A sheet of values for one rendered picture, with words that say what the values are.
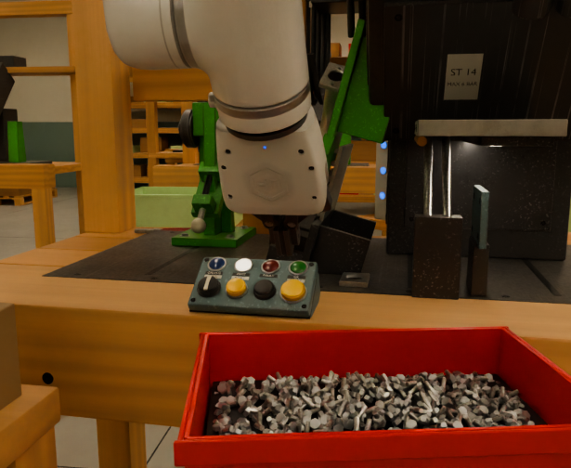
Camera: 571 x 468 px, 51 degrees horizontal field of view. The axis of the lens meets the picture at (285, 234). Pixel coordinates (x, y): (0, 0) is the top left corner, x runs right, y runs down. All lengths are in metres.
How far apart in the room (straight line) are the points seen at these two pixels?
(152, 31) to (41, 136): 12.05
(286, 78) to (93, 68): 0.98
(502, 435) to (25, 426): 0.44
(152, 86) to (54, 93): 10.94
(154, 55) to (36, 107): 12.08
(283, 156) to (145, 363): 0.35
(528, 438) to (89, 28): 1.23
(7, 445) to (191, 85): 0.99
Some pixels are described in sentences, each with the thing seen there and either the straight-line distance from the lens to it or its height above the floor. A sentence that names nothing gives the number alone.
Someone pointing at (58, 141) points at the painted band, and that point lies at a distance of 12.36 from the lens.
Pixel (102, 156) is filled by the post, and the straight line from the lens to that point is 1.43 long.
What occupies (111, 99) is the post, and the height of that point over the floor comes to 1.18.
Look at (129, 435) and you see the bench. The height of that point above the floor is 0.37.
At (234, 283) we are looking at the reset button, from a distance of 0.72.
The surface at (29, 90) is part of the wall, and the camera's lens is 12.63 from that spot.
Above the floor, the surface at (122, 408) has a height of 0.77.
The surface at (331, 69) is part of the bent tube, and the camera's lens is 0.99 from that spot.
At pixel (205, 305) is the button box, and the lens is 0.72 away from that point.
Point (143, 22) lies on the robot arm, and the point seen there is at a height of 1.20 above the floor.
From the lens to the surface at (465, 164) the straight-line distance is 1.05.
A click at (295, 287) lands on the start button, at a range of 0.70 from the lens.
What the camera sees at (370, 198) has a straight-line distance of 7.83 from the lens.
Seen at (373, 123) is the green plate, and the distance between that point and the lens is 0.89.
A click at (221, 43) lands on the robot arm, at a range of 0.47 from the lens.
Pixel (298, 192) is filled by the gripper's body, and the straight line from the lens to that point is 0.56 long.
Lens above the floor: 1.12
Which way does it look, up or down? 10 degrees down
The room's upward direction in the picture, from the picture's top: straight up
